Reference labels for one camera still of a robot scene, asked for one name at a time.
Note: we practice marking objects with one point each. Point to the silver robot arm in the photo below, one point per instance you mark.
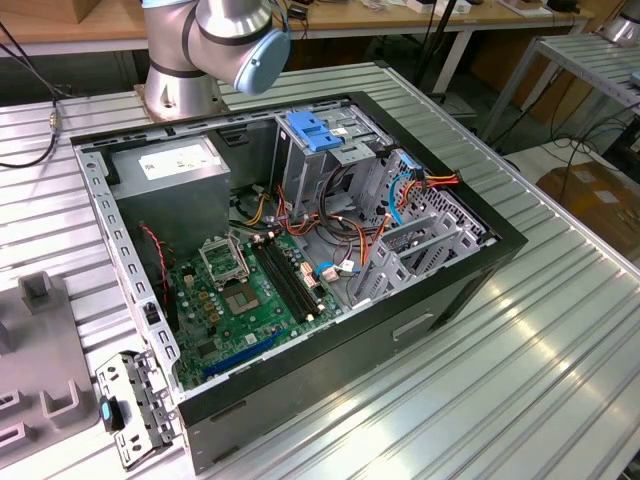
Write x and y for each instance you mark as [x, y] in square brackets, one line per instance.
[220, 30]

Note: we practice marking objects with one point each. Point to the grey metal disk bay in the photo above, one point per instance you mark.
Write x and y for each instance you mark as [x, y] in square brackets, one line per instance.
[400, 270]

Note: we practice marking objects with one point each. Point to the black RAM slot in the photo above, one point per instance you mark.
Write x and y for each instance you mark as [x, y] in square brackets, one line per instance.
[280, 282]
[295, 275]

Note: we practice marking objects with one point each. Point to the grey metal drive cage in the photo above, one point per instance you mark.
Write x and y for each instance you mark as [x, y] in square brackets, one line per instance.
[305, 175]

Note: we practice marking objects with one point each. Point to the green motherboard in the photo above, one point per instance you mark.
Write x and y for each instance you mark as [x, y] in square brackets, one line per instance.
[265, 320]

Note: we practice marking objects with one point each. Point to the CPU socket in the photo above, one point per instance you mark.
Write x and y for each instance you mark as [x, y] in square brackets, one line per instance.
[241, 300]

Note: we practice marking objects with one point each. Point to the blue drive cage latch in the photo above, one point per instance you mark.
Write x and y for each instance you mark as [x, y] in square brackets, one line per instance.
[312, 132]

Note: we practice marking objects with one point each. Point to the black open PC case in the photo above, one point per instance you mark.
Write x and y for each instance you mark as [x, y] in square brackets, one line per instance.
[325, 380]

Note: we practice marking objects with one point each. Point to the blue expansion slot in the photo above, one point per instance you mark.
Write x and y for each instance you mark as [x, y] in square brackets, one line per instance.
[240, 357]

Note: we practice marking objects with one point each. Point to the grey Dell power supply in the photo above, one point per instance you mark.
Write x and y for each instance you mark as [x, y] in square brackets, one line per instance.
[170, 200]

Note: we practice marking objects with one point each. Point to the black case fan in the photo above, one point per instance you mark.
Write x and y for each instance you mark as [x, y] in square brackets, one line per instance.
[150, 270]

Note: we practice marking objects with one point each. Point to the wooden desk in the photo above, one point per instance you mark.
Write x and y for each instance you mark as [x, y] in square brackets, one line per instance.
[350, 20]

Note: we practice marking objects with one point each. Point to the black stand pole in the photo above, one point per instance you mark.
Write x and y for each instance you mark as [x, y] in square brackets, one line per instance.
[435, 40]

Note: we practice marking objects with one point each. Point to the large brown cardboard box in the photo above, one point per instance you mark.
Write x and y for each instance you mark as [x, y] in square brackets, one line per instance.
[590, 200]

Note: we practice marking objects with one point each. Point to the grey parts rack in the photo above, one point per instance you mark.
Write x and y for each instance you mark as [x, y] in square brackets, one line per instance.
[45, 340]

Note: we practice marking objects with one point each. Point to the metal slat side table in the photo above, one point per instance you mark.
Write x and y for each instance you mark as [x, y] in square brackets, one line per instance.
[575, 55]

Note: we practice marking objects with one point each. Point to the black plastic case bracket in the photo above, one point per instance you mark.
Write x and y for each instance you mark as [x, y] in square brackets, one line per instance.
[235, 136]

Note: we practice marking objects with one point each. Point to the grey bracket with blue latch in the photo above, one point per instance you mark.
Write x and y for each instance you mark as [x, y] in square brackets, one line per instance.
[150, 395]

